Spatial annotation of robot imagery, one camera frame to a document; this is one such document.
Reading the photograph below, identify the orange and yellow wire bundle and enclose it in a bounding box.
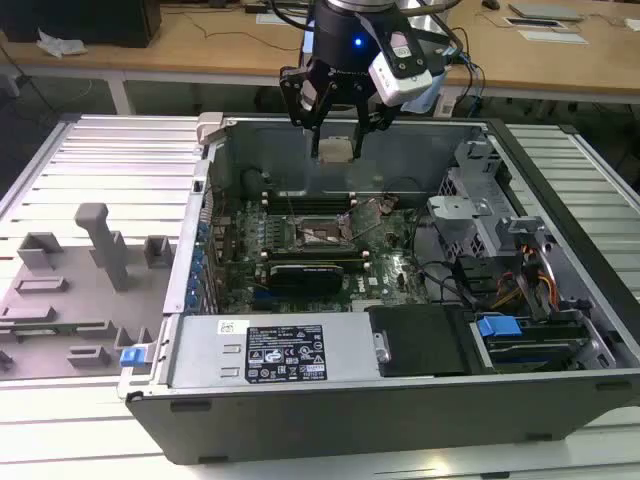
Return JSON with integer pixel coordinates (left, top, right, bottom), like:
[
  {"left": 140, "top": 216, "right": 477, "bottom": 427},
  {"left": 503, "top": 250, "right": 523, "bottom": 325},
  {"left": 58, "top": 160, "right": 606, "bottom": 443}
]
[{"left": 492, "top": 243, "right": 560, "bottom": 310}]

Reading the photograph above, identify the black drive bay cover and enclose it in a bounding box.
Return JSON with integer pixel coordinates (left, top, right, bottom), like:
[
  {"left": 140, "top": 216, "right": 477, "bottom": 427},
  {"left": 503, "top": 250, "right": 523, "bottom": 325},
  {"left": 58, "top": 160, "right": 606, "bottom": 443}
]
[{"left": 366, "top": 304, "right": 475, "bottom": 379}]

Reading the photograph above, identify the blue hanging cable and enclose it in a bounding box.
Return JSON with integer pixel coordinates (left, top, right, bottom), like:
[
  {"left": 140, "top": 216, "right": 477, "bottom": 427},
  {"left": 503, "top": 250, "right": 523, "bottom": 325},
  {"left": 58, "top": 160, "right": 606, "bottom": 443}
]
[{"left": 460, "top": 49, "right": 487, "bottom": 117}]

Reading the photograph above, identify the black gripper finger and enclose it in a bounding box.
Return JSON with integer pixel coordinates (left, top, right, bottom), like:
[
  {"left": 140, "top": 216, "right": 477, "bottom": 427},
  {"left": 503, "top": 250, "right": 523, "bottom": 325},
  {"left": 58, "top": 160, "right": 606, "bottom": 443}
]
[
  {"left": 351, "top": 101, "right": 398, "bottom": 158},
  {"left": 279, "top": 66, "right": 334, "bottom": 159}
]

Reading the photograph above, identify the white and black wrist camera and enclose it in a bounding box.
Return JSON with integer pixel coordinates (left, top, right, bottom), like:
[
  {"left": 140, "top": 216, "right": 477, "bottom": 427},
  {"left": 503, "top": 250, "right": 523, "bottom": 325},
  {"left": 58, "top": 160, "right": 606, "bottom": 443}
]
[{"left": 368, "top": 29, "right": 434, "bottom": 108}]

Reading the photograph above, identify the green motherboard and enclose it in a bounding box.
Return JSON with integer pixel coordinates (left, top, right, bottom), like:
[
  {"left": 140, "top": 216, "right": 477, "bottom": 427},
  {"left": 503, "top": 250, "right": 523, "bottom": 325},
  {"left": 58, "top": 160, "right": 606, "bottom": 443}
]
[{"left": 212, "top": 193, "right": 437, "bottom": 315}]

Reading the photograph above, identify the grey flat laptop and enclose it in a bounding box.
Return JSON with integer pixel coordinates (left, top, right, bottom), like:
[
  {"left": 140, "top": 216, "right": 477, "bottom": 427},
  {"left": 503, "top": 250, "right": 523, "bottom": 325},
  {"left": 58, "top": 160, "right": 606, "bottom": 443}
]
[{"left": 508, "top": 1, "right": 585, "bottom": 23}]

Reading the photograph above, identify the silver square CPU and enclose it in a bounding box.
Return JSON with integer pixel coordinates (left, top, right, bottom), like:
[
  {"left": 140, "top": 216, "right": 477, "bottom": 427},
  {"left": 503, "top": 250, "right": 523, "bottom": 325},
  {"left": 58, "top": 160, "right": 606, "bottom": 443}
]
[{"left": 319, "top": 135, "right": 357, "bottom": 164}]

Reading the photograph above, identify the black computer box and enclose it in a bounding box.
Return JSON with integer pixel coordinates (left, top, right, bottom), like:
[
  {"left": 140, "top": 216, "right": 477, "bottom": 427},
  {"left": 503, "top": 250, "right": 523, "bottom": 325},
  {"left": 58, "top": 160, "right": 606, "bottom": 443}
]
[{"left": 1, "top": 0, "right": 163, "bottom": 49}]

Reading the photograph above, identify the black RAM slot bank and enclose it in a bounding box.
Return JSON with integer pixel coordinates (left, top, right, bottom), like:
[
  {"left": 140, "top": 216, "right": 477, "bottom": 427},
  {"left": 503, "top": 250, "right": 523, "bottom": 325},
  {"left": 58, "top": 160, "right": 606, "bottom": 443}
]
[
  {"left": 260, "top": 192, "right": 358, "bottom": 215},
  {"left": 258, "top": 247, "right": 372, "bottom": 274}
]

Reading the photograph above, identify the silver metal drive cage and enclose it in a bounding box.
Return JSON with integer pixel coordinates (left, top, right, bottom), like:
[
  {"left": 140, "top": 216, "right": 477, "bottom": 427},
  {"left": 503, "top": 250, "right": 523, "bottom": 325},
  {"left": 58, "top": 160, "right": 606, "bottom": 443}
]
[{"left": 426, "top": 167, "right": 507, "bottom": 254}]

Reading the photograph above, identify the hard disk in blue carrier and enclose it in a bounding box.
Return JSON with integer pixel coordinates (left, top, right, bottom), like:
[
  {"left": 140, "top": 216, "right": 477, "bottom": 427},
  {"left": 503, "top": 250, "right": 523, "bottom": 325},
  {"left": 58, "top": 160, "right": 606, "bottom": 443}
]
[{"left": 473, "top": 313, "right": 592, "bottom": 372}]

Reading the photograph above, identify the grey power supply unit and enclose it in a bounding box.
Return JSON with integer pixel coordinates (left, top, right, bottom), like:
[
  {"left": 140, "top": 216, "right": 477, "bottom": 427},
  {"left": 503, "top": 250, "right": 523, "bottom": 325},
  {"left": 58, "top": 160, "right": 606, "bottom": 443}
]
[{"left": 168, "top": 313, "right": 382, "bottom": 389}]

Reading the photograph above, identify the black graphics card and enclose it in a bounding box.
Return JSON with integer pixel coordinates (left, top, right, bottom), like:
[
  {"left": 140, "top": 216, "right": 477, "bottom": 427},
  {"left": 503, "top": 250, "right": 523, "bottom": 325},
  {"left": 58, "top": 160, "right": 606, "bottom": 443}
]
[{"left": 268, "top": 262, "right": 346, "bottom": 297}]

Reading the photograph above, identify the CPU socket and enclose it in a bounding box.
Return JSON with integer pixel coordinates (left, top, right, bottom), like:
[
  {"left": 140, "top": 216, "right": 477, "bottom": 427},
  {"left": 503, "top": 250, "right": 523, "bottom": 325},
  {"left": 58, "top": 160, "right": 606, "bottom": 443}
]
[{"left": 293, "top": 217, "right": 357, "bottom": 252}]

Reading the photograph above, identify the grey plastic parts rack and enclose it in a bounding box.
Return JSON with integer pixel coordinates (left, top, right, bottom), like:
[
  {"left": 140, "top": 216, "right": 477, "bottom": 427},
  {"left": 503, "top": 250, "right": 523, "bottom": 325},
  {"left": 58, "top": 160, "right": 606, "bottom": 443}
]
[{"left": 0, "top": 202, "right": 177, "bottom": 382}]

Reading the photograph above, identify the wooden desk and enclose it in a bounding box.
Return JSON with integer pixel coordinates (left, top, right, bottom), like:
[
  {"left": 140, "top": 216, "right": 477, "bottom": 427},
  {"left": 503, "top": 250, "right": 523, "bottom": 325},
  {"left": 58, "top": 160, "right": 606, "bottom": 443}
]
[{"left": 0, "top": 0, "right": 640, "bottom": 106}]

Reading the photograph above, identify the white crumpled paper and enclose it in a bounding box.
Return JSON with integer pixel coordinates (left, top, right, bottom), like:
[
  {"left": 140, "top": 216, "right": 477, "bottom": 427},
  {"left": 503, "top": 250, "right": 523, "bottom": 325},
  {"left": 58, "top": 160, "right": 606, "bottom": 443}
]
[{"left": 36, "top": 27, "right": 90, "bottom": 59}]

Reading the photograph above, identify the green RAM stick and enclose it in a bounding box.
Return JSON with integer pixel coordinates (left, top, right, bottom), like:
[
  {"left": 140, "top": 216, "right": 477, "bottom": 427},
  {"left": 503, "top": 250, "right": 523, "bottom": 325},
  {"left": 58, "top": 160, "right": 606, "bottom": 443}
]
[{"left": 0, "top": 323, "right": 81, "bottom": 337}]

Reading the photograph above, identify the black open PC case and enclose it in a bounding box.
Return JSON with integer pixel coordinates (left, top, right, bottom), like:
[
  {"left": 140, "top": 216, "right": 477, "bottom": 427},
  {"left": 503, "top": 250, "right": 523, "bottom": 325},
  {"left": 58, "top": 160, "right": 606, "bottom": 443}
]
[{"left": 117, "top": 112, "right": 640, "bottom": 466}]

